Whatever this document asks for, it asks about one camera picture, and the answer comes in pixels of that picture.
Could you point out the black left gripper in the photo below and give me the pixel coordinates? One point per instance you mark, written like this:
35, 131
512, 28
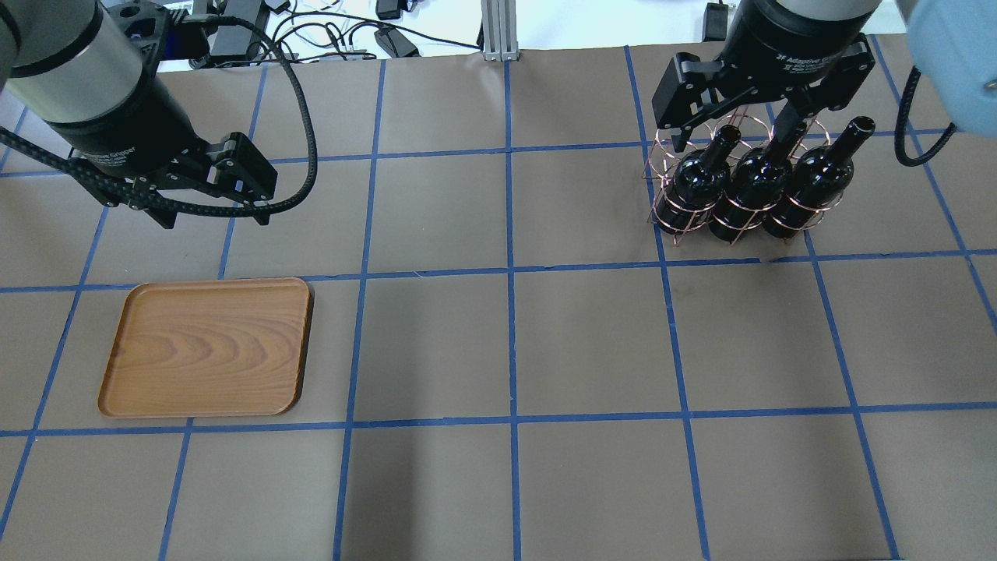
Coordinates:
128, 125

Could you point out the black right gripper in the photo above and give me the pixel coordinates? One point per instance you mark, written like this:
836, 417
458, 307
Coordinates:
790, 43

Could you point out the dark wine bottle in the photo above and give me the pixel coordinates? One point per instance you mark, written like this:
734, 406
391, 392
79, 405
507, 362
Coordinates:
756, 184
695, 185
820, 178

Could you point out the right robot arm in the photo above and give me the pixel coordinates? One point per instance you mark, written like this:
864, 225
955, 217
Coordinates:
953, 44

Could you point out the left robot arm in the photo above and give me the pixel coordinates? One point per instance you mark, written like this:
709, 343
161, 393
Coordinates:
89, 71

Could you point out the wooden tray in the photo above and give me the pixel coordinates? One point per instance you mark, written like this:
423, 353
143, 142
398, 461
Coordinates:
209, 349

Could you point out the black adapter top right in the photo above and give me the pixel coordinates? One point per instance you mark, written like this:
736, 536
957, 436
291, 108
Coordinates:
715, 20

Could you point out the black device top left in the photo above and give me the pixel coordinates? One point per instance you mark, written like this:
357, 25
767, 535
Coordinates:
233, 44

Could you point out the black power adapter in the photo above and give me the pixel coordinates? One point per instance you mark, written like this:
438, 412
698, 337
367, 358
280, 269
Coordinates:
395, 45

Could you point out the copper wire bottle basket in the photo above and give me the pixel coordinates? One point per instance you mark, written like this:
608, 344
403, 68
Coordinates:
756, 133

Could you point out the aluminium frame post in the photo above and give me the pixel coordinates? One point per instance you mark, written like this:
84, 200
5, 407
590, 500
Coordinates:
498, 24

